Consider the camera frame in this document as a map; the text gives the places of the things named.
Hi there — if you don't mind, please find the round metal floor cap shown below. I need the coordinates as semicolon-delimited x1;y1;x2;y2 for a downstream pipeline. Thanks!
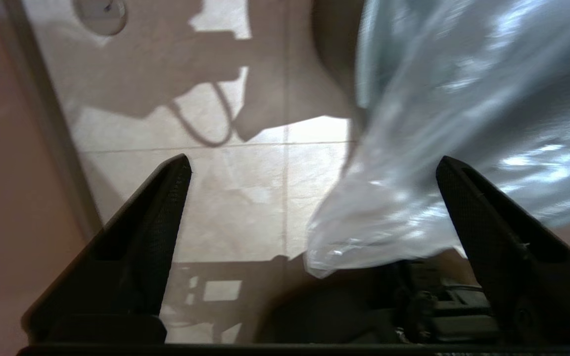
72;0;128;37

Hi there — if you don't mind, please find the grey black robot torso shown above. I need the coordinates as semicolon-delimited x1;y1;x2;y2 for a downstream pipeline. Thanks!
255;257;503;345

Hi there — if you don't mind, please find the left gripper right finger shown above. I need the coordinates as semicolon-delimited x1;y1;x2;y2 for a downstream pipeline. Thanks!
435;155;570;344

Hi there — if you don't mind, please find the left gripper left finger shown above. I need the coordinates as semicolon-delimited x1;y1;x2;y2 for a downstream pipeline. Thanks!
22;153;193;344

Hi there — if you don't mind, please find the clear plastic trash bag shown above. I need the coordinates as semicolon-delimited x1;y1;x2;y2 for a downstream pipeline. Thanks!
304;0;570;278

